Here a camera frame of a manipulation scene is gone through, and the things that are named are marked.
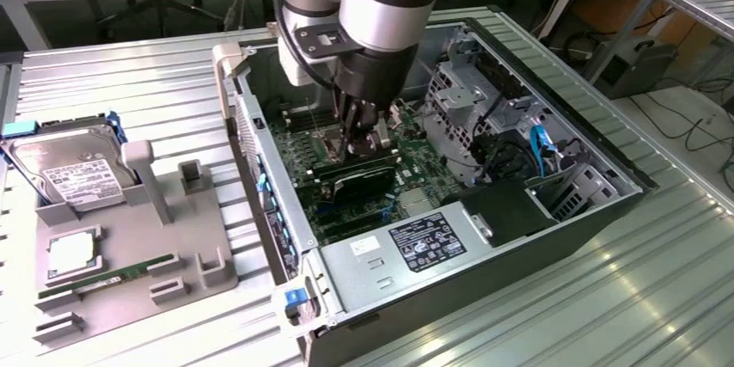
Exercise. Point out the blue case latch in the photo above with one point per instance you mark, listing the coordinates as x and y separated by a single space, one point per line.
296 299

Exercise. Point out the green RAM stick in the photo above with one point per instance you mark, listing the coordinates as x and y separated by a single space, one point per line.
115 276

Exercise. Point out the installed dark RAM stick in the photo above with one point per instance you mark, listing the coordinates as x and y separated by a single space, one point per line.
355 165

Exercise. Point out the black plastic shroud box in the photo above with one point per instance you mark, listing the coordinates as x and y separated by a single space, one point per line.
505 212

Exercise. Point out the hard disk drive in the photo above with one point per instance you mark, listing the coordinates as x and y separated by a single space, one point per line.
20 128

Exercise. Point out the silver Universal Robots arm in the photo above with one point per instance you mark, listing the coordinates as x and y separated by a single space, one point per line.
390 6

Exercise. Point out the grey power supply unit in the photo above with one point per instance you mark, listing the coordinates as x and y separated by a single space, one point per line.
378 255

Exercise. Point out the silver CPU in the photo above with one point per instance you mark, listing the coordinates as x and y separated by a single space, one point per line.
71 257

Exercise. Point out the CPU socket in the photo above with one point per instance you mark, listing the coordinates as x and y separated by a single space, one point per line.
328 143

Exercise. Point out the metal disk bay cage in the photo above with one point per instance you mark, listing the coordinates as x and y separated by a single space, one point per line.
459 100

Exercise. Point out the black graphics card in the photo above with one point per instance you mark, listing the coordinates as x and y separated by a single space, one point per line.
365 184

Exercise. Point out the black tripod legs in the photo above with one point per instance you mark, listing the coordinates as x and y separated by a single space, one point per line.
166 8

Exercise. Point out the open black PC case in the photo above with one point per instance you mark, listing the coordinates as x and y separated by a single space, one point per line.
573 135

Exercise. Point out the grey parts rack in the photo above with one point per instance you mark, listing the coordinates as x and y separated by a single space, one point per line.
143 234

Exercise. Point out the aluminium frame table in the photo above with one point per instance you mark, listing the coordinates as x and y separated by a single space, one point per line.
694 1

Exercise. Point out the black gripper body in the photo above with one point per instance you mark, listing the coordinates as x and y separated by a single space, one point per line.
373 79

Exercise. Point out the silver chipset heat sink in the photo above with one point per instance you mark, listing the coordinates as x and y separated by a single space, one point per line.
415 204

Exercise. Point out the green motherboard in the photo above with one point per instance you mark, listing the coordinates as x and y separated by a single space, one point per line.
425 169

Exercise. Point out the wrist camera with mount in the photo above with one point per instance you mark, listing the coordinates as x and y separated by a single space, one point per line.
320 40

